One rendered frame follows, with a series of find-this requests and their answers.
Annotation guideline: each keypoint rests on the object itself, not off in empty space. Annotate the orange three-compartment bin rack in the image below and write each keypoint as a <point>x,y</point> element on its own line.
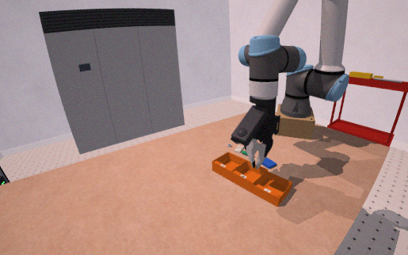
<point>229,165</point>

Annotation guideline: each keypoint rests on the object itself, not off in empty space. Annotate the white domino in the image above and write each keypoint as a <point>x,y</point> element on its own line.
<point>239,148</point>

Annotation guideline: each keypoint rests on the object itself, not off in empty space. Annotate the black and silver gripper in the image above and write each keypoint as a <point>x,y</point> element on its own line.
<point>264,133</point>

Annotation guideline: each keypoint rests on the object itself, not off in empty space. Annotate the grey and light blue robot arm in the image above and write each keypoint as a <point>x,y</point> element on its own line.
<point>267,59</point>

